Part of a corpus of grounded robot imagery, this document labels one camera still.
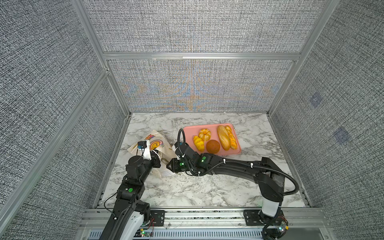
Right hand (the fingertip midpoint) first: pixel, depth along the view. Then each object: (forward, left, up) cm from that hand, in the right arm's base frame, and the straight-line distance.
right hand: (166, 166), depth 77 cm
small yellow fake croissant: (+21, -18, -10) cm, 29 cm away
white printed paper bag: (+9, +3, +6) cm, 11 cm away
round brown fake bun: (+18, -26, -9) cm, 33 cm away
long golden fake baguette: (+26, -34, -10) cm, 44 cm away
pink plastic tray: (+26, -31, -12) cm, 42 cm away
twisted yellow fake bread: (+24, -40, -11) cm, 48 cm away
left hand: (+7, +4, +6) cm, 10 cm away
